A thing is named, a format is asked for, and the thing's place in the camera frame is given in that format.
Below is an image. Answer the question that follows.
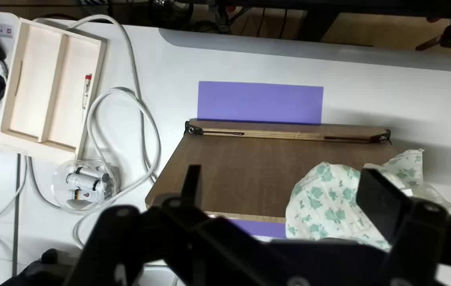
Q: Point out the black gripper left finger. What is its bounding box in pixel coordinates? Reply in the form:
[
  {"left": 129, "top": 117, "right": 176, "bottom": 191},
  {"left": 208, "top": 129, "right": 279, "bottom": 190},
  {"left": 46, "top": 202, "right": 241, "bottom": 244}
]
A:
[{"left": 179, "top": 164, "right": 203, "bottom": 212}]

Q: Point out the white cable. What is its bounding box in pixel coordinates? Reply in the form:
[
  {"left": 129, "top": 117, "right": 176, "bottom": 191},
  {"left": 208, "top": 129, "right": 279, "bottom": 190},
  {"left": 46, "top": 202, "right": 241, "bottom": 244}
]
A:
[{"left": 0, "top": 13, "right": 164, "bottom": 252}]

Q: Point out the light wooden divided tray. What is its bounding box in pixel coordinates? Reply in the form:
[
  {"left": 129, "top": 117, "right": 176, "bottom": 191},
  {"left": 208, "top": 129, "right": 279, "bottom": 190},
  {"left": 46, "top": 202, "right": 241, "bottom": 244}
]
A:
[{"left": 0, "top": 18, "right": 110, "bottom": 161}]

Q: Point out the purple paper sheet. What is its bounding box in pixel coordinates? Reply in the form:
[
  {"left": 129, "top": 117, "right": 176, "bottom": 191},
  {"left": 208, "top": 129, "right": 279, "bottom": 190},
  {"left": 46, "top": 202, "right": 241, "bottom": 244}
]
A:
[{"left": 197, "top": 80, "right": 326, "bottom": 242}]

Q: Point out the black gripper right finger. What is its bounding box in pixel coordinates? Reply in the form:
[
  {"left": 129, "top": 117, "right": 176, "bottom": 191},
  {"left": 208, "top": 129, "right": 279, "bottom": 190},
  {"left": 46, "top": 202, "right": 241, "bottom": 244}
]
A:
[{"left": 354, "top": 167, "right": 416, "bottom": 248}]

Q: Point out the wooden book stand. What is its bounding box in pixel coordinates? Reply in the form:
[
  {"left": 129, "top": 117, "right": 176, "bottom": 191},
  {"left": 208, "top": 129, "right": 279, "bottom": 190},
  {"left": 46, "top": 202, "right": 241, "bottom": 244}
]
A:
[{"left": 144, "top": 118, "right": 429, "bottom": 225}]

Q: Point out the white green patterned cloth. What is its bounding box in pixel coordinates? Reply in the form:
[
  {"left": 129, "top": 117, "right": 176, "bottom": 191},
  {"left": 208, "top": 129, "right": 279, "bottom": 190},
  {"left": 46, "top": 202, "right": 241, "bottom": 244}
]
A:
[{"left": 284, "top": 148, "right": 451, "bottom": 255}]

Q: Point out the clear round cable container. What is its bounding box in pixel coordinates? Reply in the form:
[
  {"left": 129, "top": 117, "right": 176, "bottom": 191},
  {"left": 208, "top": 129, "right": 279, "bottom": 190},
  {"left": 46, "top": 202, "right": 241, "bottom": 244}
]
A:
[{"left": 49, "top": 158, "right": 119, "bottom": 215}]

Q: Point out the white red marker pen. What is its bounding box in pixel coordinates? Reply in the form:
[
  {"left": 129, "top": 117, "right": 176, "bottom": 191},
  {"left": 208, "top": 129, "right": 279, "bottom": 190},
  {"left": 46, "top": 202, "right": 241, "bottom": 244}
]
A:
[{"left": 79, "top": 72, "right": 94, "bottom": 112}]

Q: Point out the grey thin cable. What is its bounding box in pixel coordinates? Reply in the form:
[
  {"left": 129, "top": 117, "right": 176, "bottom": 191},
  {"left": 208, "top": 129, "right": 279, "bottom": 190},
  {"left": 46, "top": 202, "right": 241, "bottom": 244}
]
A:
[{"left": 11, "top": 153, "right": 24, "bottom": 279}]

